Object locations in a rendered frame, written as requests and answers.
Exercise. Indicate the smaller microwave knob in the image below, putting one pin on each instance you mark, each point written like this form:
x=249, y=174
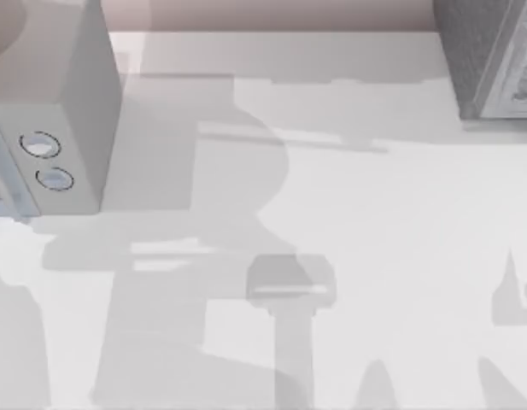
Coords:
x=55, y=178

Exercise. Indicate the larger microwave knob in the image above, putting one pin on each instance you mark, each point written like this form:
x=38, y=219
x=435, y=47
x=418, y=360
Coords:
x=40, y=145

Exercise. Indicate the pale microwave oven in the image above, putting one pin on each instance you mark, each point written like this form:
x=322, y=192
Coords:
x=54, y=64

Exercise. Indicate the microwave door with window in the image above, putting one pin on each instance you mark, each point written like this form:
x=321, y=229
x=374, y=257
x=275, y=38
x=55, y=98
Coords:
x=2, y=179

